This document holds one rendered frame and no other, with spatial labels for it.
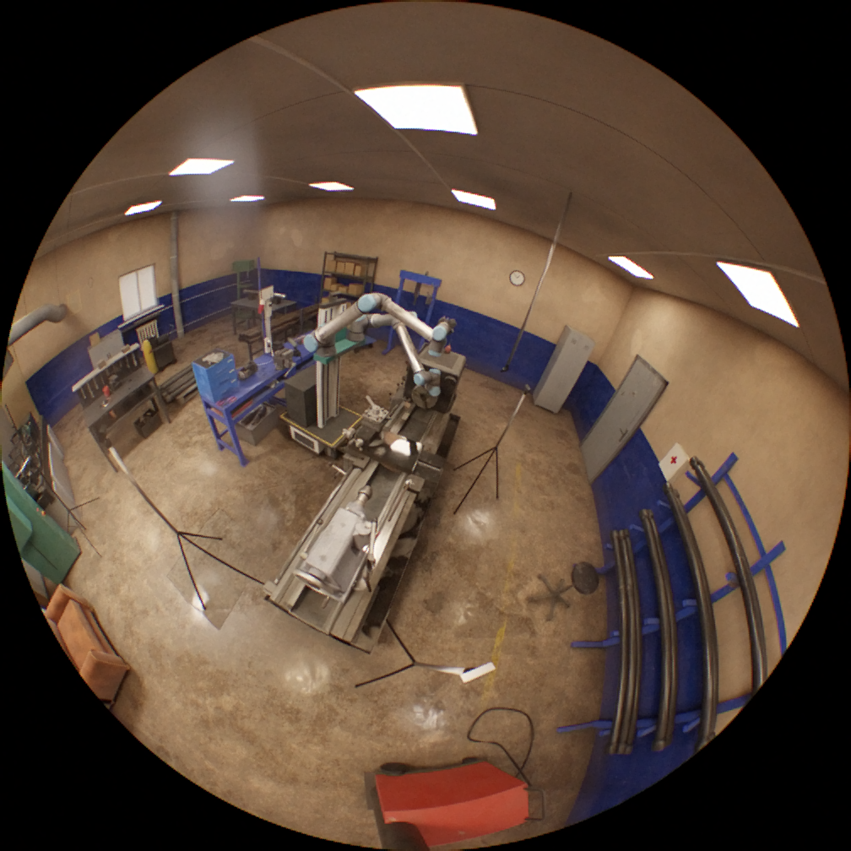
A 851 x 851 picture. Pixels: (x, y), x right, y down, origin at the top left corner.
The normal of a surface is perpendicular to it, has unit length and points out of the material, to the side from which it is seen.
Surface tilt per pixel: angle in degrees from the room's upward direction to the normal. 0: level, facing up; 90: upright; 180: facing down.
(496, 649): 0
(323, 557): 0
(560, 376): 90
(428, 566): 0
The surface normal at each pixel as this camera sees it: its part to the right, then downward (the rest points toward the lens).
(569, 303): -0.29, 0.56
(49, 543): 0.93, 0.36
